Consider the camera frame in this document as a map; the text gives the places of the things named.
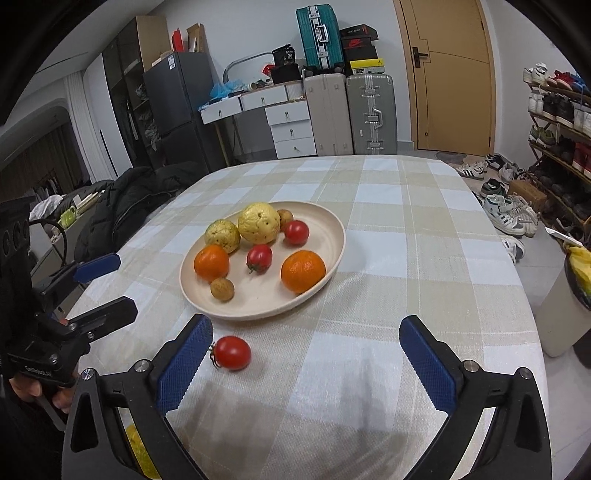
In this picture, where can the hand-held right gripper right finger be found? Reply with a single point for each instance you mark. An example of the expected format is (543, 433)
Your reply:
(427, 364)

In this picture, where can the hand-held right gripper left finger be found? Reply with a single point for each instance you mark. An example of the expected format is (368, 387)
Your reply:
(184, 364)

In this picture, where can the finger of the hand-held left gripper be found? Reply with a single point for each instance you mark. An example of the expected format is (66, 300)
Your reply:
(113, 316)
(99, 267)

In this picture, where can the red tomato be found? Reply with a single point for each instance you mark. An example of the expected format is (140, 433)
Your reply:
(259, 257)
(296, 232)
(232, 353)

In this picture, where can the brown longan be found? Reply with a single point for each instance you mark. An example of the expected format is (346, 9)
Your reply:
(222, 289)
(285, 217)

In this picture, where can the small yellow speckled fruit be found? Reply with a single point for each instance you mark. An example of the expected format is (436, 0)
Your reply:
(138, 450)

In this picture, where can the beige round plate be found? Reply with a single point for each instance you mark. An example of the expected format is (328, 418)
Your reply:
(268, 302)

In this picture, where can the small orange mandarin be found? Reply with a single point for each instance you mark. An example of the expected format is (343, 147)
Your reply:
(211, 263)

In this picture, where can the green-yellow speckled fruit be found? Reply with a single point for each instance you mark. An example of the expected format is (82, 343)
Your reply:
(222, 236)

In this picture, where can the large orange mandarin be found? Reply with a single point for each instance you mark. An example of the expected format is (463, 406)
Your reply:
(303, 271)

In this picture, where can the large yellow wrinkled fruit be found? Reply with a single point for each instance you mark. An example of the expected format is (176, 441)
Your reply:
(258, 224)

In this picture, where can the person's left forearm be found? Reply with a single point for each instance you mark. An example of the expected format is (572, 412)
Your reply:
(23, 443)

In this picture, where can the green mug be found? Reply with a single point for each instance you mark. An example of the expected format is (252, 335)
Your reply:
(68, 218)

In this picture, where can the black jacket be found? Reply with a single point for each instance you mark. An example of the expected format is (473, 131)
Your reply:
(124, 203)

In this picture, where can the white cloth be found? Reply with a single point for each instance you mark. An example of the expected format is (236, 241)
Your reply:
(46, 206)

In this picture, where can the trash bin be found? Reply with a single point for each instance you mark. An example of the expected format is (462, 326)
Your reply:
(558, 314)

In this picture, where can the pile of sneakers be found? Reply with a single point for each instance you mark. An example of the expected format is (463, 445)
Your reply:
(503, 210)

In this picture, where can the dark grey refrigerator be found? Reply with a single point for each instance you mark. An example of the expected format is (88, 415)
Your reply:
(178, 106)

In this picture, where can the yellow plastic bag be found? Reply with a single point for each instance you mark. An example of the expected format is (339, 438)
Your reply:
(582, 267)

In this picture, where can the brown cardboard box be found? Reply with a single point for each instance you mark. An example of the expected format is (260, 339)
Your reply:
(526, 193)

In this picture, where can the wooden shelf cabinet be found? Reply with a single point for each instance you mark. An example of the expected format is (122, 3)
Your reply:
(134, 69)

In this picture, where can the blue plastic bag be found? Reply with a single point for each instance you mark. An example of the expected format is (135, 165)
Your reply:
(226, 90)

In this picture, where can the white desk with drawers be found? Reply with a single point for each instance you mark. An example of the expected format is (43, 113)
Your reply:
(288, 124)

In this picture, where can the silver suitcase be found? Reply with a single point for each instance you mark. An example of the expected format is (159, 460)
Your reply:
(371, 115)

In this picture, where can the silver curved tube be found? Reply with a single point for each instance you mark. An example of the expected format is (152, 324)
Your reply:
(249, 56)

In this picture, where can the red packet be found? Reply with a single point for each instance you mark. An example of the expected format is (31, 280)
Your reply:
(269, 70)

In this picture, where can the beige suitcase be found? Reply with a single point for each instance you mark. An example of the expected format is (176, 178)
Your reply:
(328, 115)

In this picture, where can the black bag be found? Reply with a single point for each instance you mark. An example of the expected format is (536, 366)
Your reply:
(285, 74)

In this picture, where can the wooden shoe rack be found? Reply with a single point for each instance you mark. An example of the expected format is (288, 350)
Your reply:
(554, 121)

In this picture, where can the black printed box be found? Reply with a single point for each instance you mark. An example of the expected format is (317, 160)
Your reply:
(284, 55)

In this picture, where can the wooden door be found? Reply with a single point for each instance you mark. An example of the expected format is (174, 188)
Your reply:
(450, 78)

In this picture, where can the shoe rack with shoes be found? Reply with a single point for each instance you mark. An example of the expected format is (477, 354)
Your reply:
(561, 108)

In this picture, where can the black and yellow shoe box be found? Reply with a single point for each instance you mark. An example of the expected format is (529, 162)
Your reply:
(365, 68)

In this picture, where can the plain black shoe box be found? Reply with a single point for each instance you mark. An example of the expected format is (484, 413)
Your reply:
(360, 55)

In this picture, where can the teal suitcase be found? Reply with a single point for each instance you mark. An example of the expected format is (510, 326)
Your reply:
(318, 39)

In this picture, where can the red and black shoe box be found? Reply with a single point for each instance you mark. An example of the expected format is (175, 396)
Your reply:
(359, 44)

